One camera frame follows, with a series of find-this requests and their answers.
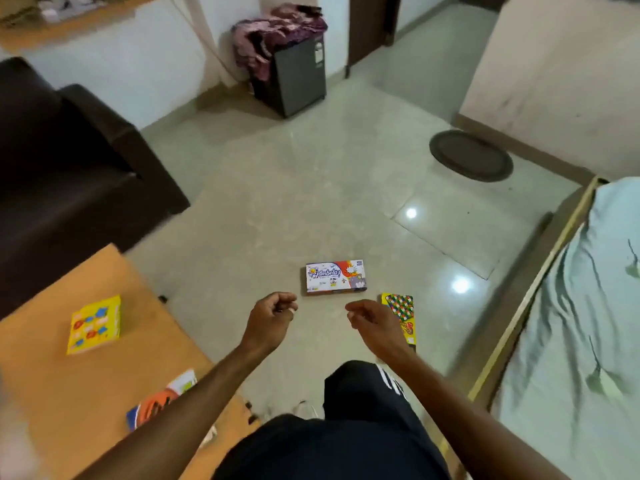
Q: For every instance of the maroon patterned cloth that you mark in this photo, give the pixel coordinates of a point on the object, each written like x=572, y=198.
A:
x=272, y=34

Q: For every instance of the yellow checkered game box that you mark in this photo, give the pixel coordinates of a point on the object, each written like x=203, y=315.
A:
x=404, y=317

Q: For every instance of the light blue bed sheet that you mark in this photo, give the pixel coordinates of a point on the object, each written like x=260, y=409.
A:
x=575, y=344

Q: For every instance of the person's right fingers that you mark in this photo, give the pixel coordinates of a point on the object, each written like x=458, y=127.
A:
x=356, y=312

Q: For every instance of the person's right hand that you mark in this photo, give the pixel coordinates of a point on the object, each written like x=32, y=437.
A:
x=377, y=325

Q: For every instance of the person's black shorts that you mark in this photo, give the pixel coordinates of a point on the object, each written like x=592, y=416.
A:
x=345, y=424

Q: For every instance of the wooden low table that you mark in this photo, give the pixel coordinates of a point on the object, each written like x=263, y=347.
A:
x=100, y=374

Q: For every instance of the wooden wall shelf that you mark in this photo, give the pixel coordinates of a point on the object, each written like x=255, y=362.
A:
x=60, y=17

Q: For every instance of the person's left hand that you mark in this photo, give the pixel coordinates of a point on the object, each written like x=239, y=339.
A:
x=267, y=322

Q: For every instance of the orange and blue game box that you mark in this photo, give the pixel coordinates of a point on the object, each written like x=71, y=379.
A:
x=160, y=400

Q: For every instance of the white and blue game box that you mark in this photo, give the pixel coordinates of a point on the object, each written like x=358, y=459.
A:
x=335, y=277

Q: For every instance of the person's right forearm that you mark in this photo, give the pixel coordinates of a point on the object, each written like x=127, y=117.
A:
x=465, y=419

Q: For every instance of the wooden bed frame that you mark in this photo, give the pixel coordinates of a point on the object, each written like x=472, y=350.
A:
x=535, y=294

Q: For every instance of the dark brown sofa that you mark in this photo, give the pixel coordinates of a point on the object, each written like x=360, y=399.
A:
x=65, y=184

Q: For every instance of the yellow card game box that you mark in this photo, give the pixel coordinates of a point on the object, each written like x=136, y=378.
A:
x=94, y=325

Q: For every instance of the dark brown door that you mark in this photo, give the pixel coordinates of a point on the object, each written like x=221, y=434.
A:
x=370, y=24

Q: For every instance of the person's left forearm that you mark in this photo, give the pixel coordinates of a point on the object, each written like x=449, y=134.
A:
x=180, y=414

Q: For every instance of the dark grey mini fridge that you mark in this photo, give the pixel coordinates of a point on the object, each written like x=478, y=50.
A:
x=295, y=74

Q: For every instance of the dark oval floor mat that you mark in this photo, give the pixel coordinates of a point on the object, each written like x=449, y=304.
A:
x=470, y=155

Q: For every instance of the person's left fingers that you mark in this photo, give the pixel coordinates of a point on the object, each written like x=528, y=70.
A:
x=285, y=301

